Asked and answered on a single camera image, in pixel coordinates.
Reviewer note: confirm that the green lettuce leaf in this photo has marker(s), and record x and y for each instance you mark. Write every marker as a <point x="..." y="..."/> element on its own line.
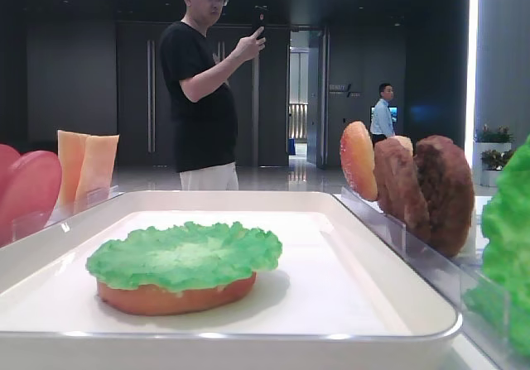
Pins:
<point x="187" y="257"/>
<point x="507" y="237"/>

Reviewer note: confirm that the upright bread slice right rack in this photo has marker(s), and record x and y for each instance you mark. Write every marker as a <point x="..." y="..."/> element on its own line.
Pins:
<point x="357" y="160"/>

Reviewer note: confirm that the brown meat patty inner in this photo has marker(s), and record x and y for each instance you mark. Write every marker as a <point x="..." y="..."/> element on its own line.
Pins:
<point x="399" y="193"/>

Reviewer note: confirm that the brown meat patty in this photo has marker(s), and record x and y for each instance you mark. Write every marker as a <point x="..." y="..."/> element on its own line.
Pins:
<point x="445" y="179"/>
<point x="399" y="193"/>

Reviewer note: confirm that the orange cheese slice inner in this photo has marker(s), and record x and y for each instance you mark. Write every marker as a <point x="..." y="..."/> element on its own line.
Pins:
<point x="97" y="167"/>

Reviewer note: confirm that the orange cheese slice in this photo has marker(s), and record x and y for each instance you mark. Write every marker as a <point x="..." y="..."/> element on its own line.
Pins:
<point x="97" y="167"/>
<point x="71" y="148"/>

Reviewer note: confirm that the bread slice on tray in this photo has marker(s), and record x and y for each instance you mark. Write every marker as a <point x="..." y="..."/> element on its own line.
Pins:
<point x="153" y="300"/>

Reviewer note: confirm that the brown meat patty outer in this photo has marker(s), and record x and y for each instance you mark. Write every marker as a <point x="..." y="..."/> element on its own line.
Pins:
<point x="445" y="179"/>

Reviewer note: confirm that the orange cheese slice outer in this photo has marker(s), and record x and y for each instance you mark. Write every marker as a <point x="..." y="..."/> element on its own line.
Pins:
<point x="71" y="148"/>

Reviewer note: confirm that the red tomato slice inner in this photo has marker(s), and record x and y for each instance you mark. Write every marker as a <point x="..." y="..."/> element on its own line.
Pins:
<point x="35" y="186"/>

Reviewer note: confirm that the red tomato slice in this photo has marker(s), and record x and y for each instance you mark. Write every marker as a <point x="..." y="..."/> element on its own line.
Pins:
<point x="35" y="186"/>
<point x="9" y="159"/>

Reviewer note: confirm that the red tomato slice outer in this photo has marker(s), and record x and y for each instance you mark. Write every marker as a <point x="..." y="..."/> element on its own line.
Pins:
<point x="9" y="159"/>

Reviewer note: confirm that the green lettuce leaf on rack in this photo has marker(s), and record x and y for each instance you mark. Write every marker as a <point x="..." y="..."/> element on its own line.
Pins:
<point x="507" y="237"/>

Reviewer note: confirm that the man in black t-shirt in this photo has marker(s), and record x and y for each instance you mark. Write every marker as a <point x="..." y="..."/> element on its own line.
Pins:
<point x="202" y="103"/>

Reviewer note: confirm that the man in blue shirt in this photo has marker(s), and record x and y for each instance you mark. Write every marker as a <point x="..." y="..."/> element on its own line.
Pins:
<point x="381" y="126"/>

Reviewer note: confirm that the white rectangular tray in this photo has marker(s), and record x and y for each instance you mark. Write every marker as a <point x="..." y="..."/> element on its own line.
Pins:
<point x="339" y="299"/>

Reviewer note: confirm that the black smartphone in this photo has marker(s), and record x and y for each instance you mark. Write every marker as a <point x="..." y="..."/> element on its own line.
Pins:
<point x="260" y="17"/>

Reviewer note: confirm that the clear acrylic rack left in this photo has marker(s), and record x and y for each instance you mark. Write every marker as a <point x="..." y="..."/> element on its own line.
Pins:
<point x="28" y="224"/>

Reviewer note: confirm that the clear acrylic rack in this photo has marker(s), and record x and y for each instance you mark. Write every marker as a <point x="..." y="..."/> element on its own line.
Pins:
<point x="28" y="224"/>
<point x="487" y="338"/>

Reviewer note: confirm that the clear acrylic rack right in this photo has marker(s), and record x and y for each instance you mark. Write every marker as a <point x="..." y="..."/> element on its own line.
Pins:
<point x="487" y="338"/>

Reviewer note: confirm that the wall display screen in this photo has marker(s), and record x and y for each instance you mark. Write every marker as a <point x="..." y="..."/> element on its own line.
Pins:
<point x="394" y="113"/>

